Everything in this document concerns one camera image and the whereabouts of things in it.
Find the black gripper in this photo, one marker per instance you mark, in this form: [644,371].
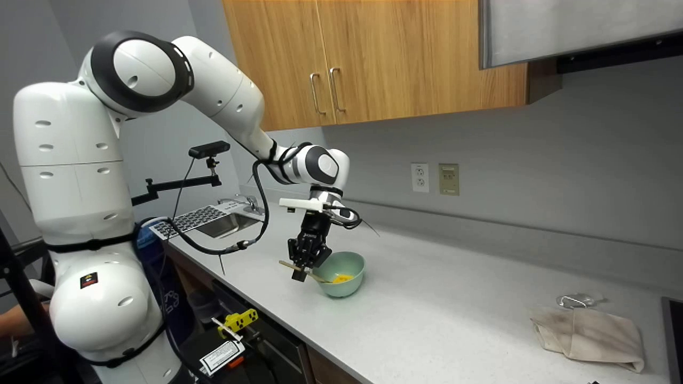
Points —
[313,235]

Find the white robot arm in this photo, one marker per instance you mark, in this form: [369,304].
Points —
[71,156]

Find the mint green bowl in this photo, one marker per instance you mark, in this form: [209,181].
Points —
[350,289]

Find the yellow food pieces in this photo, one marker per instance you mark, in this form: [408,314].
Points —
[342,277]

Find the yellow plastic calibration tool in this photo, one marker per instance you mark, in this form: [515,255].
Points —
[243,321]

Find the white power outlet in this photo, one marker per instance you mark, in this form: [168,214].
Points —
[420,177]

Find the blue bin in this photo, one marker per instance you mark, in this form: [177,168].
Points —
[152,241]

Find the crumpled clear wrapper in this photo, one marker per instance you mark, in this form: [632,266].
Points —
[580,300]

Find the beige cloth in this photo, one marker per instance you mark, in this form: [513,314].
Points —
[591,338]

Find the stainless range hood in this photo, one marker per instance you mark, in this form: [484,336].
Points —
[568,27]

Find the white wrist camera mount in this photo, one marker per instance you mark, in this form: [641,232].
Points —
[306,204]

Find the beige wall switch plate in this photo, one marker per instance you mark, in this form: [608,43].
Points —
[450,180]

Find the wooden wall cabinet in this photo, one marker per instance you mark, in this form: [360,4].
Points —
[399,56]

